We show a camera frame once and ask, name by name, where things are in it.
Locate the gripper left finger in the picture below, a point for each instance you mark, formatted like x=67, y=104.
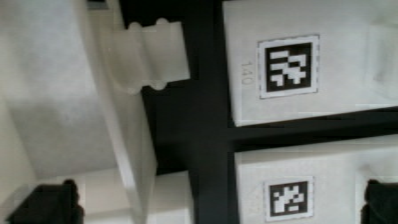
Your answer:
x=49, y=207

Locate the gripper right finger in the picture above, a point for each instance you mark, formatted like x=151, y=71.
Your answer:
x=378, y=212

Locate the white cabinet door panel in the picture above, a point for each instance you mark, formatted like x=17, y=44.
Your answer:
x=311, y=58
x=300, y=182

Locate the white cabinet body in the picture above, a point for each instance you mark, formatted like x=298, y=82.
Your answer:
x=80, y=62

